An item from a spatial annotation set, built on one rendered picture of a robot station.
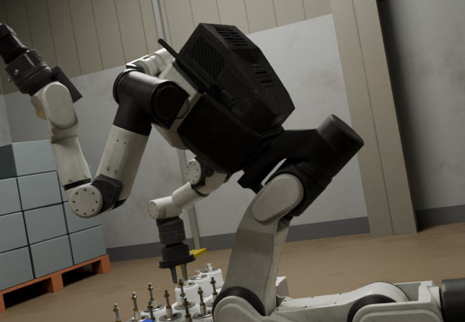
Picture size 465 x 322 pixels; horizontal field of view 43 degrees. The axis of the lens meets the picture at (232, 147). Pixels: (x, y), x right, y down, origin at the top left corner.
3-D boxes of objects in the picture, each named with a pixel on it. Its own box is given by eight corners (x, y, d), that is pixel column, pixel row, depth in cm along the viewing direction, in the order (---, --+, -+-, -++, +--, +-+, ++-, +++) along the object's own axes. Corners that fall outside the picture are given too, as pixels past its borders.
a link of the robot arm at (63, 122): (32, 94, 142) (48, 147, 142) (39, 84, 135) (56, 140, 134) (57, 89, 146) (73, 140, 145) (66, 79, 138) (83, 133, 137)
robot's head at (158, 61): (185, 63, 162) (164, 43, 164) (160, 75, 155) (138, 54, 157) (178, 79, 166) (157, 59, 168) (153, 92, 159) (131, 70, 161)
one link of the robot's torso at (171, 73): (324, 97, 160) (232, 15, 168) (281, 109, 129) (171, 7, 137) (259, 174, 171) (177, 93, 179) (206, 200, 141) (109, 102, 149)
